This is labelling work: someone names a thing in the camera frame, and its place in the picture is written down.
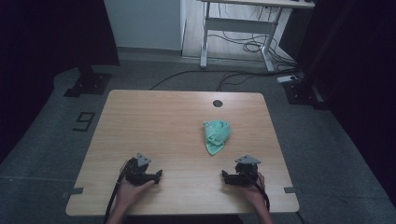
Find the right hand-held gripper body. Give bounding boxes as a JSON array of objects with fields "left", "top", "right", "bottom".
[{"left": 228, "top": 154, "right": 262, "bottom": 189}]

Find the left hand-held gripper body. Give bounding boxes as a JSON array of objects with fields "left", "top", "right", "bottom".
[{"left": 123, "top": 152, "right": 157, "bottom": 187}]

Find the green cloth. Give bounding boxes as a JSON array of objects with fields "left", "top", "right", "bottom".
[{"left": 203, "top": 119, "right": 232, "bottom": 157}]

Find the person's right hand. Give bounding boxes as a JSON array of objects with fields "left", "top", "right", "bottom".
[{"left": 241, "top": 172, "right": 267, "bottom": 209}]

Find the person's left hand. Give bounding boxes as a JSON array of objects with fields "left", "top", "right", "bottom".
[{"left": 115, "top": 159, "right": 157, "bottom": 210}]

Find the grey tape strip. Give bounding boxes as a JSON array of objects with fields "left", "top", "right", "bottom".
[
  {"left": 283, "top": 186, "right": 303, "bottom": 195},
  {"left": 61, "top": 187, "right": 84, "bottom": 200}
]

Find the black tape floor marking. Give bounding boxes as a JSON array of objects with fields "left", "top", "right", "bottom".
[{"left": 72, "top": 111, "right": 96, "bottom": 133}]

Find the white power strip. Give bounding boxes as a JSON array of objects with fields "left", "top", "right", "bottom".
[{"left": 276, "top": 75, "right": 299, "bottom": 84}]

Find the dark curtain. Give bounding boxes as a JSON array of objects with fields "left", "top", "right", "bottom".
[
  {"left": 293, "top": 0, "right": 396, "bottom": 207},
  {"left": 0, "top": 0, "right": 120, "bottom": 163}
]

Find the right hand-held gripper cable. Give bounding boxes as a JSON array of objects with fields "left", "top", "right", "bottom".
[{"left": 238, "top": 170, "right": 271, "bottom": 213}]

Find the hand-held gripper cable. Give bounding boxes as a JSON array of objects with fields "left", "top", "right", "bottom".
[
  {"left": 238, "top": 170, "right": 271, "bottom": 213},
  {"left": 103, "top": 160, "right": 133, "bottom": 224}
]

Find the left hand-held gripper cable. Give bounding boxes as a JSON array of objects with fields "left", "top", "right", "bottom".
[{"left": 103, "top": 160, "right": 133, "bottom": 224}]

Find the black stand base plate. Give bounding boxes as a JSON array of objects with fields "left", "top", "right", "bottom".
[
  {"left": 64, "top": 64, "right": 112, "bottom": 98},
  {"left": 281, "top": 73, "right": 331, "bottom": 110}
]

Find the black floor cable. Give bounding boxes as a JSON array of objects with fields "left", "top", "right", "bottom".
[{"left": 148, "top": 68, "right": 297, "bottom": 92}]

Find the tangle of black cables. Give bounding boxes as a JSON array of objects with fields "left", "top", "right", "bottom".
[{"left": 207, "top": 3, "right": 297, "bottom": 69}]

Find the white metal desk frame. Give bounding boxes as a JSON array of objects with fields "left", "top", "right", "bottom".
[{"left": 195, "top": 0, "right": 316, "bottom": 73}]

